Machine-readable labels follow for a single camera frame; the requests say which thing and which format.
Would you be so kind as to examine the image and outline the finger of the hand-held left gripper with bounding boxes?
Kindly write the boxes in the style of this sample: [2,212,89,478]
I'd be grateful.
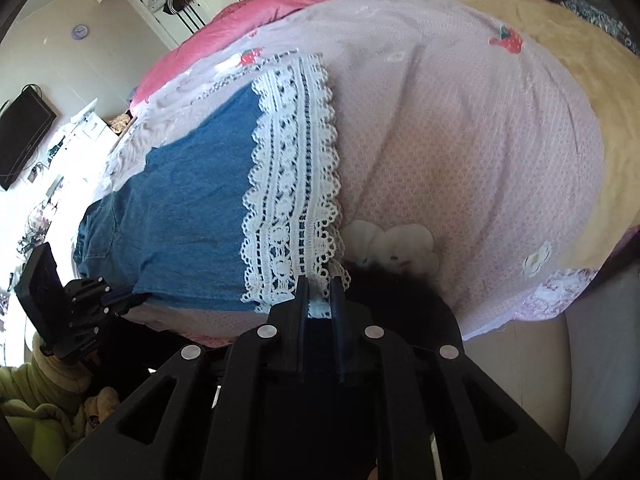
[67,302,149,337]
[62,276,146,307]

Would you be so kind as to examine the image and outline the white mattress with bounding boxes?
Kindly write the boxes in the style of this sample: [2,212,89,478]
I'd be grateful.
[462,255,640,480]

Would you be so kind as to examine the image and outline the brown patterned cloth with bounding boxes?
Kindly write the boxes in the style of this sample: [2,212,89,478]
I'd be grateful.
[107,112,134,136]

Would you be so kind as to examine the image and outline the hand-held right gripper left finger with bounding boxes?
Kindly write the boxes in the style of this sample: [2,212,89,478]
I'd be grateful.
[55,275,310,480]

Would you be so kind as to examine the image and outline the tan plush slipper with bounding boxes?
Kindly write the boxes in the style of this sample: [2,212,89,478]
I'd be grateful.
[84,386,122,436]

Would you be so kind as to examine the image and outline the white door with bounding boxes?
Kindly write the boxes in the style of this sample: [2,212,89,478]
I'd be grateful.
[125,0,211,51]

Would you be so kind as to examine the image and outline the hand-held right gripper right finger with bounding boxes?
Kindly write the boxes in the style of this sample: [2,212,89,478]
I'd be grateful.
[330,277,581,480]

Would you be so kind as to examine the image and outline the pink printed bedsheet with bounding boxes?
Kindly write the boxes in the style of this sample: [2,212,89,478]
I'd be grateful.
[97,0,608,356]

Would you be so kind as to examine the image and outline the white dresser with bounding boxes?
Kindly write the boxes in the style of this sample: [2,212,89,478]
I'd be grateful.
[50,100,132,201]

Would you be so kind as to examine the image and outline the dark floral cloth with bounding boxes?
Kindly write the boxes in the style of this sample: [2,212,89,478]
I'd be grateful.
[560,0,640,56]

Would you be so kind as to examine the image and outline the black wall television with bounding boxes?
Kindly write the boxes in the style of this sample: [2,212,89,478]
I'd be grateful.
[0,87,57,192]

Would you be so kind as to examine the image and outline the beige blanket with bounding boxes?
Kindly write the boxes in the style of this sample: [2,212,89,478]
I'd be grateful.
[440,0,640,281]

